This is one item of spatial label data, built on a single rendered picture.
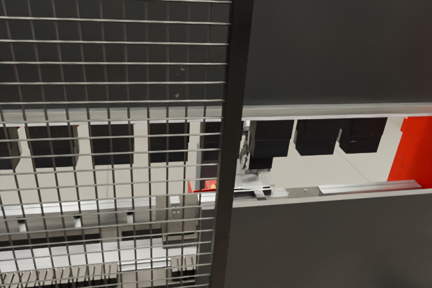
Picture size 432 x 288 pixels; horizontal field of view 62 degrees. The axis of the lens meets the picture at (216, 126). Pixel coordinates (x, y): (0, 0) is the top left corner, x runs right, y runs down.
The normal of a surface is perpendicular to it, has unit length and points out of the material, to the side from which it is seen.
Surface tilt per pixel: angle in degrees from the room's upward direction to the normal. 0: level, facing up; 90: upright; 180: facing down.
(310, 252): 90
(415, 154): 90
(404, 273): 90
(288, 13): 90
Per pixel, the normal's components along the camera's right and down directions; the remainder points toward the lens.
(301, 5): 0.18, 0.44
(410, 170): -0.98, 0.03
